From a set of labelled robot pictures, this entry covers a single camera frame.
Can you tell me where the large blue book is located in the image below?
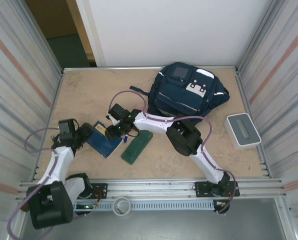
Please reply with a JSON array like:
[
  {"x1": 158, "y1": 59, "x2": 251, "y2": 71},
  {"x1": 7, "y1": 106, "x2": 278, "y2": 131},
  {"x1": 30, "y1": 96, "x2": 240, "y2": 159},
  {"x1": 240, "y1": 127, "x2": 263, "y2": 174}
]
[{"x1": 85, "y1": 120, "x2": 124, "y2": 159}]

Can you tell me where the green pencil case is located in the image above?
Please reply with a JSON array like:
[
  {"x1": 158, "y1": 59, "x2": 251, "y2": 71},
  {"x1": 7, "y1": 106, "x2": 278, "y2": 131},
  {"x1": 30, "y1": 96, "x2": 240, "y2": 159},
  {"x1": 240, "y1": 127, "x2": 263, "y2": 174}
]
[{"x1": 120, "y1": 129, "x2": 154, "y2": 166}]

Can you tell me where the navy blue backpack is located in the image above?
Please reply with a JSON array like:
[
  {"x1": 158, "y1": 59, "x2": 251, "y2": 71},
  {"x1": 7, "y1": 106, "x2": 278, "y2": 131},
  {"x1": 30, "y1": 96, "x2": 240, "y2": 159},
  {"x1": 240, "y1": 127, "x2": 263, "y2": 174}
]
[{"x1": 128, "y1": 61, "x2": 231, "y2": 126}]

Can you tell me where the white grey box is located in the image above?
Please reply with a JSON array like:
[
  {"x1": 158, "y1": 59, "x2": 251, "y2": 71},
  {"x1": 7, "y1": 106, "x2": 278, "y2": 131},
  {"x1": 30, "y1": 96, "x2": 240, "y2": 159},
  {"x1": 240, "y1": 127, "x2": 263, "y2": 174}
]
[{"x1": 224, "y1": 112, "x2": 262, "y2": 151}]

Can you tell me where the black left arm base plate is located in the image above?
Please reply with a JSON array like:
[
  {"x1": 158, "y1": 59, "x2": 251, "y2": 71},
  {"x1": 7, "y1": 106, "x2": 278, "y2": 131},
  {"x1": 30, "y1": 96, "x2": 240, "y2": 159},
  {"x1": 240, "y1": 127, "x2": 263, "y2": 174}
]
[{"x1": 71, "y1": 182, "x2": 108, "y2": 200}]

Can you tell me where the aluminium rail beam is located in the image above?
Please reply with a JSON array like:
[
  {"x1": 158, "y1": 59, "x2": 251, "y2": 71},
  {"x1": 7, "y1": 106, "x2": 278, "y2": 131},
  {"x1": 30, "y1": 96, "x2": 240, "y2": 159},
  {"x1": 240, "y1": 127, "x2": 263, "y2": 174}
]
[{"x1": 18, "y1": 177, "x2": 288, "y2": 201}]

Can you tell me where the white round plastic ring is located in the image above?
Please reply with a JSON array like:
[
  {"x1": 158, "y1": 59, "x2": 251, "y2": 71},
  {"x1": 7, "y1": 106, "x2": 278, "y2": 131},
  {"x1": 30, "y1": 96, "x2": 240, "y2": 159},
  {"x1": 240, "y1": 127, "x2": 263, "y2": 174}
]
[{"x1": 113, "y1": 196, "x2": 132, "y2": 216}]

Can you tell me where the slotted grey cable duct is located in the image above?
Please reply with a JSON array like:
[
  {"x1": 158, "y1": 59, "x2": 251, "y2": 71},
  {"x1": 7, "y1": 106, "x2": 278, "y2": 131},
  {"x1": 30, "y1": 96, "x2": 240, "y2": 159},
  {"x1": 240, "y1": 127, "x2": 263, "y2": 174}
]
[{"x1": 72, "y1": 199, "x2": 216, "y2": 212}]

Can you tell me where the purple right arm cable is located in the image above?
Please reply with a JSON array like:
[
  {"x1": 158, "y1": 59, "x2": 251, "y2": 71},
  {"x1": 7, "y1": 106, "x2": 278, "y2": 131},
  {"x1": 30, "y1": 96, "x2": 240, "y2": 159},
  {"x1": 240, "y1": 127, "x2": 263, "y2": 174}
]
[{"x1": 110, "y1": 90, "x2": 239, "y2": 215}]

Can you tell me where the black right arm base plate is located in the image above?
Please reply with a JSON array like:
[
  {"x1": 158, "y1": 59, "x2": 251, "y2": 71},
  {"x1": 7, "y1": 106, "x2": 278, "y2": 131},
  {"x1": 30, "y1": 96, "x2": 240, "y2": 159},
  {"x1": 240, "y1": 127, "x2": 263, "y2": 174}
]
[{"x1": 195, "y1": 180, "x2": 241, "y2": 198}]

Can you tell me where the white door frame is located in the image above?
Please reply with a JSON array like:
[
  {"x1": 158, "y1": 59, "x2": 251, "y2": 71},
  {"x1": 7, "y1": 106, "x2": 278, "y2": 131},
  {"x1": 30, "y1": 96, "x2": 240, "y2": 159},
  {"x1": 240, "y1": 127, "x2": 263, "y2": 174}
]
[{"x1": 75, "y1": 0, "x2": 106, "y2": 68}]

